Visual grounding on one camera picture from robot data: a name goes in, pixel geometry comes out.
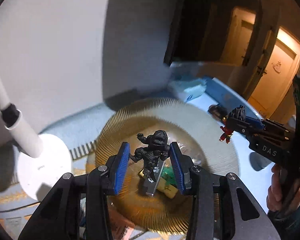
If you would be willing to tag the black wall television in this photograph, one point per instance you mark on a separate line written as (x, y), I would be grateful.
(200, 28)

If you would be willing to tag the cream yellow lighter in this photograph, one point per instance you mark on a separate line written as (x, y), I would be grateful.
(166, 188)

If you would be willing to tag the amber ribbed glass bowl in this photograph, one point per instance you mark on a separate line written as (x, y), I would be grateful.
(197, 135)

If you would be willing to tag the red toy figure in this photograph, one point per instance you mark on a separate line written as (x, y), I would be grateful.
(227, 132)

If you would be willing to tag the blue tissue pack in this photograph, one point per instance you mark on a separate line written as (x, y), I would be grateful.
(187, 90)

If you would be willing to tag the person's right hand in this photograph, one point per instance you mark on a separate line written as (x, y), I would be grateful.
(274, 197)

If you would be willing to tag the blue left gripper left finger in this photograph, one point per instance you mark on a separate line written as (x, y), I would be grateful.
(120, 167)

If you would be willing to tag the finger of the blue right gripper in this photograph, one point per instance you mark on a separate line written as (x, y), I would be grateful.
(255, 123)

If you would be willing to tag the green toy figure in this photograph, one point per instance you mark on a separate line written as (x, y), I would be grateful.
(168, 175)

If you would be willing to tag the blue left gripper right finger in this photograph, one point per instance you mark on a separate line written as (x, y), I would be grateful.
(181, 165)

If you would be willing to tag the patterned blue table mat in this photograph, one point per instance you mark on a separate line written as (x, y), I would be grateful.
(57, 216)

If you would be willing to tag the black gorilla figurine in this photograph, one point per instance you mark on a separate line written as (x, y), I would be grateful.
(157, 148)

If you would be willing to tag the white desk lamp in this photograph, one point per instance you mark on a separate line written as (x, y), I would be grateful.
(43, 159)

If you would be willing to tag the wooden door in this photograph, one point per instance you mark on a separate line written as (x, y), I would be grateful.
(276, 76)

